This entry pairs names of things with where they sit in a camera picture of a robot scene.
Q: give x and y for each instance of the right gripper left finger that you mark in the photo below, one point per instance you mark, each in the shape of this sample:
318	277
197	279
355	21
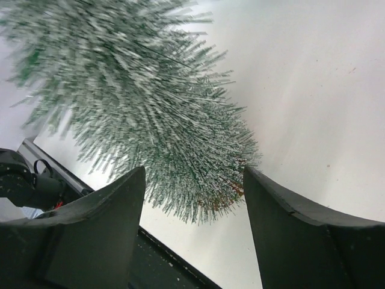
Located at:
87	243

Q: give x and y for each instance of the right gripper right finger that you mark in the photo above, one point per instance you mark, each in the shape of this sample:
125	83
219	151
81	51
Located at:
302	244

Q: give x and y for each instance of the small frosted christmas tree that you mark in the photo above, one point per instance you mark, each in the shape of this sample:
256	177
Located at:
135	89

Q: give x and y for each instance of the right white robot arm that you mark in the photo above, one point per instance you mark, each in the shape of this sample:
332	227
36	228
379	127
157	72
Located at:
27	183

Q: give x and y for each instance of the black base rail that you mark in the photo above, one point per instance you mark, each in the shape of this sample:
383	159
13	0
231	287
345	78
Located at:
154	264

